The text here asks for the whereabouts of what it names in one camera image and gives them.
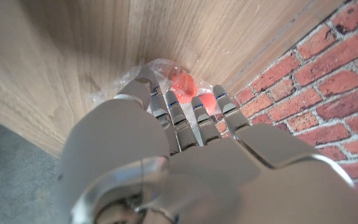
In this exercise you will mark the clear plastic wrap sheet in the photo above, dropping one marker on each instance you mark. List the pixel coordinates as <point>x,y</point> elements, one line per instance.
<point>166,67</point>

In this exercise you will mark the red ball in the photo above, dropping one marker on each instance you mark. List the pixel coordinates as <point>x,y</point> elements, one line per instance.
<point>209,102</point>

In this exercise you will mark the small orange strawberry ball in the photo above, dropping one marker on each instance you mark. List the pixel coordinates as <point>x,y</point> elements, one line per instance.
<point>183,87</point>

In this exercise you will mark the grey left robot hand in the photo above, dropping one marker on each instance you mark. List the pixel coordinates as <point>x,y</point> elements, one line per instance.
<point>135,140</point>

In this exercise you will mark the red brick print backdrop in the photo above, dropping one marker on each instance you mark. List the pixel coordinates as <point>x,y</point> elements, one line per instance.
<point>322,93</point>

